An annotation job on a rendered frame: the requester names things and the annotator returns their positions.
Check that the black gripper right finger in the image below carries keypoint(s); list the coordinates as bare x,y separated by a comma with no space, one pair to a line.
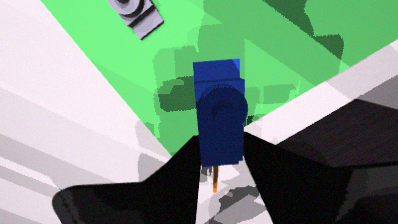
299,190

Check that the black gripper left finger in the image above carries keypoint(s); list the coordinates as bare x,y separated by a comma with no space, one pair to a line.
167,196

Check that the green flat deck plate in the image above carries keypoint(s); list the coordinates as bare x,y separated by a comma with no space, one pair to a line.
146,48

